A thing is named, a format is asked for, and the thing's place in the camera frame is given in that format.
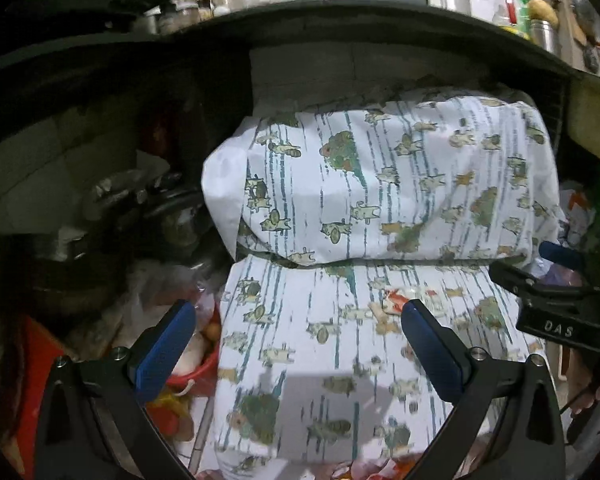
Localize hanging ladle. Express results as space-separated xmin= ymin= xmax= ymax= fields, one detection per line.
xmin=572 ymin=0 xmax=600 ymax=47

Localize clear plastic bag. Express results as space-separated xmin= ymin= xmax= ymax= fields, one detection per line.
xmin=125 ymin=260 xmax=227 ymax=322

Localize red plastic bowl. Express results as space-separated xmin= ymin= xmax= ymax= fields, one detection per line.
xmin=170 ymin=305 xmax=222 ymax=387

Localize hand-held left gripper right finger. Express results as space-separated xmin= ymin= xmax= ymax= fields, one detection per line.
xmin=401 ymin=299 xmax=566 ymax=480

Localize steel kettle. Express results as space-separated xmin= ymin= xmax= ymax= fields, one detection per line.
xmin=145 ymin=195 xmax=217 ymax=262

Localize steel pot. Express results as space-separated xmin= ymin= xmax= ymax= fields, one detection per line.
xmin=84 ymin=170 xmax=182 ymax=222

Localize clear bottle red cap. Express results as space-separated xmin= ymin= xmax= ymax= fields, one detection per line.
xmin=492 ymin=0 xmax=519 ymax=29

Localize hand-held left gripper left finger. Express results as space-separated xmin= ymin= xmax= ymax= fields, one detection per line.
xmin=32 ymin=299 xmax=198 ymax=480

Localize white orange plastic bag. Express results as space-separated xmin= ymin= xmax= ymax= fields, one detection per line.
xmin=557 ymin=187 xmax=599 ymax=247

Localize yellow plastic bag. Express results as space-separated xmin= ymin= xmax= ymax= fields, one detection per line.
xmin=145 ymin=385 xmax=197 ymax=442

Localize red carton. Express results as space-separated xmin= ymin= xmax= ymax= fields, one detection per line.
xmin=10 ymin=315 xmax=72 ymax=461

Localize cartoon printed pillow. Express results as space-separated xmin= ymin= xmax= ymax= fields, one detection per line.
xmin=201 ymin=95 xmax=569 ymax=269

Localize yellow gourd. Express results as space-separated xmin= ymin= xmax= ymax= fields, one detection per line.
xmin=527 ymin=0 xmax=559 ymax=29

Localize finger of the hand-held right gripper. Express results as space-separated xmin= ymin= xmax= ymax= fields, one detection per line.
xmin=487 ymin=261 xmax=600 ymax=306
xmin=539 ymin=241 xmax=586 ymax=274

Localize steel cup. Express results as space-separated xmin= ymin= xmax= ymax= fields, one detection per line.
xmin=530 ymin=17 xmax=562 ymax=54

